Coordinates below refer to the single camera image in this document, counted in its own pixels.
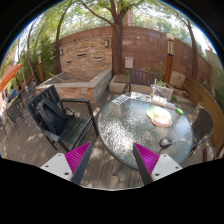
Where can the clear plastic cup with straw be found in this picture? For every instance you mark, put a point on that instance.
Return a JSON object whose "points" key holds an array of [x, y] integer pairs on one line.
{"points": [[153, 87]]}

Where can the dark wicker chair right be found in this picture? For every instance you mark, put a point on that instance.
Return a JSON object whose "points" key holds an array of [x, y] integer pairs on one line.
{"points": [[202, 127]]}

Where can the black slatted patio chair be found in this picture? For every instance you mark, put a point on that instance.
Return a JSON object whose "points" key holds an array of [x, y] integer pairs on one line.
{"points": [[75, 130]]}

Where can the green marker pen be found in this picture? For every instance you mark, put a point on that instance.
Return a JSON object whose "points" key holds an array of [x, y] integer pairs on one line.
{"points": [[179, 111]]}

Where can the black metal chair far left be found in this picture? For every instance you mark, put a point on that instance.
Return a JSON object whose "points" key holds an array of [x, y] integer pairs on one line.
{"points": [[13, 112]]}

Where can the dark chair behind table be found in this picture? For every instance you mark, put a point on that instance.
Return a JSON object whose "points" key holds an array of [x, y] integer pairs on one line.
{"points": [[139, 77]]}

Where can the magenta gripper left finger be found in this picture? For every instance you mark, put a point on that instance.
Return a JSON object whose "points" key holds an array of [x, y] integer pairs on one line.
{"points": [[70, 166]]}

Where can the large tree trunk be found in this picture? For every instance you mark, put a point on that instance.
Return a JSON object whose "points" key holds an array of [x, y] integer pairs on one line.
{"points": [[118, 11]]}

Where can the wooden lamp post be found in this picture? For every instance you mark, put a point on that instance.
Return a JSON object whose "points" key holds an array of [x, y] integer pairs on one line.
{"points": [[170, 54]]}

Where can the printed booklet on table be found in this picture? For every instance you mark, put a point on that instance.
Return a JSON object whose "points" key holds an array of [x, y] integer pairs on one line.
{"points": [[121, 99]]}

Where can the stone raised planter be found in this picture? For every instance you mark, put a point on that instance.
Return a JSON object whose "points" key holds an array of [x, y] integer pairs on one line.
{"points": [[83, 85]]}

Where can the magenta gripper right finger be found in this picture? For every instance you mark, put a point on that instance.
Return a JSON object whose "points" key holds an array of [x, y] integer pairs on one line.
{"points": [[153, 166]]}

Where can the black backpack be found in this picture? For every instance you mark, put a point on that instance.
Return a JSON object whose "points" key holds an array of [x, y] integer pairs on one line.
{"points": [[51, 117]]}

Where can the orange patio umbrella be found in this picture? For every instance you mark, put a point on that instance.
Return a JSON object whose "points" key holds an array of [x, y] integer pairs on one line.
{"points": [[10, 72]]}

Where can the open paint palette box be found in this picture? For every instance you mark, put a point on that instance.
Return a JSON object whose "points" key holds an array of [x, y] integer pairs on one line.
{"points": [[140, 96]]}

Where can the beige utility box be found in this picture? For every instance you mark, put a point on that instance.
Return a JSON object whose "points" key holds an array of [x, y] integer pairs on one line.
{"points": [[128, 62]]}

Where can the round glass patio table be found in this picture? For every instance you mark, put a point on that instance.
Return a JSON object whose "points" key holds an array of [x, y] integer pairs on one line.
{"points": [[120, 126]]}

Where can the curved wooden bench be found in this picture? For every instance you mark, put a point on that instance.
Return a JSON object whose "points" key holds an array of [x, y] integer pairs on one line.
{"points": [[200, 96]]}

